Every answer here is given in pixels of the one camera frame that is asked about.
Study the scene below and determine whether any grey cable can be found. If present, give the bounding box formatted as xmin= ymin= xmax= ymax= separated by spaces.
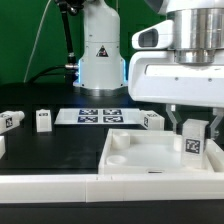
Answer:
xmin=23 ymin=0 xmax=54 ymax=84

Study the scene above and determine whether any black cable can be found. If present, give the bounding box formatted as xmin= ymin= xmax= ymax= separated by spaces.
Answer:
xmin=27 ymin=65 xmax=75 ymax=84

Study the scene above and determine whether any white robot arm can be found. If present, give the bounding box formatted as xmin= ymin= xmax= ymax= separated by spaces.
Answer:
xmin=74 ymin=0 xmax=224 ymax=138

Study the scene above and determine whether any white square tabletop part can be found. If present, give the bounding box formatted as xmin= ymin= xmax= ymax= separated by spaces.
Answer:
xmin=98 ymin=129 xmax=224 ymax=174

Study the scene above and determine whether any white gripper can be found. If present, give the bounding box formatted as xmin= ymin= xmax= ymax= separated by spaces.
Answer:
xmin=128 ymin=50 xmax=224 ymax=140

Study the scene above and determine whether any white front fence bar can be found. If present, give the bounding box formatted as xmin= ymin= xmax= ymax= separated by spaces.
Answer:
xmin=0 ymin=173 xmax=224 ymax=203

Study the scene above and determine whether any white sheet with tags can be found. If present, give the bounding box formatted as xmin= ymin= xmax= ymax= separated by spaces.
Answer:
xmin=55 ymin=108 xmax=140 ymax=125

